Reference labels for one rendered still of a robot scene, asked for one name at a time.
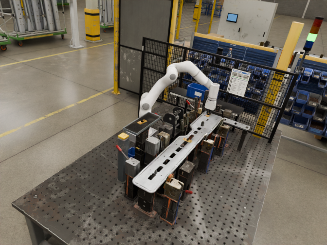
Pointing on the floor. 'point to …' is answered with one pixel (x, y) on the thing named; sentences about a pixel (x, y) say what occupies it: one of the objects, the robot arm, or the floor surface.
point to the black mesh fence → (200, 84)
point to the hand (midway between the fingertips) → (208, 113)
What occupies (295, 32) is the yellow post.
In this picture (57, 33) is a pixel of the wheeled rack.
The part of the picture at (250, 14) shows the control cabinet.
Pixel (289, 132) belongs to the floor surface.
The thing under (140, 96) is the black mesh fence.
